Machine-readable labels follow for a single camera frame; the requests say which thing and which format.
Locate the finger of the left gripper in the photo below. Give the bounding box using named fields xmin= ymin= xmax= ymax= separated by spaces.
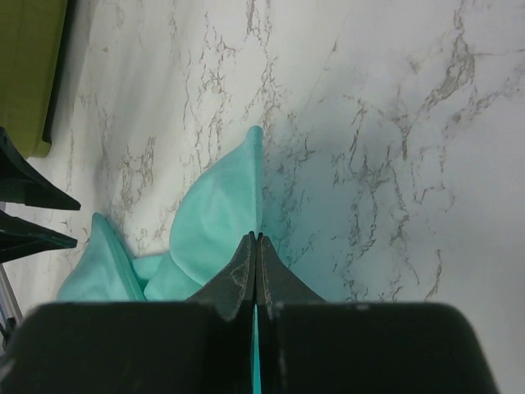
xmin=1 ymin=127 xmax=81 ymax=211
xmin=1 ymin=211 xmax=77 ymax=263

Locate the teal t shirt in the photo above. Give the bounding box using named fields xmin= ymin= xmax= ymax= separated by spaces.
xmin=58 ymin=126 xmax=264 ymax=393

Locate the olive green plastic bin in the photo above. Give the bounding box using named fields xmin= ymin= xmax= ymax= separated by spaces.
xmin=1 ymin=1 xmax=76 ymax=158

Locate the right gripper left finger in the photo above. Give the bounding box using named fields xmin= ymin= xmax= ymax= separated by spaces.
xmin=1 ymin=235 xmax=253 ymax=393

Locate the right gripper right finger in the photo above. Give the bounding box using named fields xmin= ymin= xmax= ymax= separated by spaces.
xmin=255 ymin=236 xmax=498 ymax=393

